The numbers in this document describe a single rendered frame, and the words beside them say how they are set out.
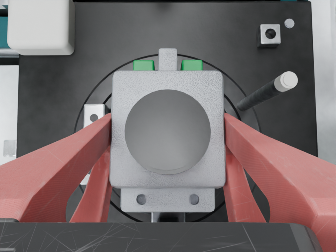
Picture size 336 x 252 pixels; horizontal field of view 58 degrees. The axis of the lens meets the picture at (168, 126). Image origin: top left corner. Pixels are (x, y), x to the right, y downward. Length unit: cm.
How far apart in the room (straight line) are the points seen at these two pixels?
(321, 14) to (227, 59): 9
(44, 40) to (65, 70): 3
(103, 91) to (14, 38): 8
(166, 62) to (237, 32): 11
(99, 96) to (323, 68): 19
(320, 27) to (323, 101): 6
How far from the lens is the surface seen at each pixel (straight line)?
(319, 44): 30
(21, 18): 26
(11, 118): 33
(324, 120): 28
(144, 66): 18
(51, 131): 26
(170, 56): 16
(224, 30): 26
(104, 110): 21
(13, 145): 27
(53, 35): 25
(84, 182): 21
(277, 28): 26
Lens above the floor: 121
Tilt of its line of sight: 86 degrees down
